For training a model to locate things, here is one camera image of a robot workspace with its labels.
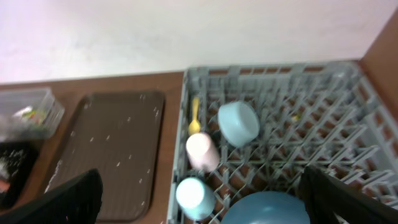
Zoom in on yellow plastic spoon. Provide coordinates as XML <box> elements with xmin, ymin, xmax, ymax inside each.
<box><xmin>188</xmin><ymin>97</ymin><xmax>201</xmax><ymax>136</ymax></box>

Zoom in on light blue plastic cup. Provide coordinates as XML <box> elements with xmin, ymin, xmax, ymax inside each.
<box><xmin>175</xmin><ymin>177</ymin><xmax>216</xmax><ymax>221</ymax></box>

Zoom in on dark brown serving tray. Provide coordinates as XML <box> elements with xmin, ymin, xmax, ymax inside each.
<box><xmin>46</xmin><ymin>91</ymin><xmax>165</xmax><ymax>223</ymax></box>

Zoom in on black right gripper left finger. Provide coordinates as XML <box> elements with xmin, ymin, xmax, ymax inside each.
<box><xmin>1</xmin><ymin>169</ymin><xmax>103</xmax><ymax>224</ymax></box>

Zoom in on yellow green snack wrapper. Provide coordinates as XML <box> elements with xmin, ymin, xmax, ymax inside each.
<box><xmin>12</xmin><ymin>106</ymin><xmax>47</xmax><ymax>125</ymax></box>

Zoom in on grey dishwasher rack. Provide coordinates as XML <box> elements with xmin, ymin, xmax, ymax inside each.
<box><xmin>167</xmin><ymin>62</ymin><xmax>397</xmax><ymax>223</ymax></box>

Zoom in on light blue bowl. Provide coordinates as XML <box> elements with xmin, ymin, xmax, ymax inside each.
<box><xmin>217</xmin><ymin>101</ymin><xmax>260</xmax><ymax>147</ymax></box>

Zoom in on dark blue plate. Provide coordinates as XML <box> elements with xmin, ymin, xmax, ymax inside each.
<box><xmin>221</xmin><ymin>191</ymin><xmax>310</xmax><ymax>224</ymax></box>

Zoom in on clear plastic waste bin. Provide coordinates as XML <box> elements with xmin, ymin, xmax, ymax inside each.
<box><xmin>1</xmin><ymin>87</ymin><xmax>65</xmax><ymax>142</ymax></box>

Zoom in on orange carrot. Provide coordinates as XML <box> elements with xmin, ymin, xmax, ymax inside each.
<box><xmin>0</xmin><ymin>179</ymin><xmax>10</xmax><ymax>193</ymax></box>

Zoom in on pink plastic cup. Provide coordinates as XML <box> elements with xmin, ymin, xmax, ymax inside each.
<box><xmin>185</xmin><ymin>133</ymin><xmax>220</xmax><ymax>172</ymax></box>

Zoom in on black food waste tray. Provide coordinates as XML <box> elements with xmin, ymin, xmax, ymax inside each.
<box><xmin>1</xmin><ymin>141</ymin><xmax>39</xmax><ymax>209</ymax></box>

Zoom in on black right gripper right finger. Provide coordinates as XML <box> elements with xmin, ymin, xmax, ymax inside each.
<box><xmin>298</xmin><ymin>166</ymin><xmax>397</xmax><ymax>224</ymax></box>

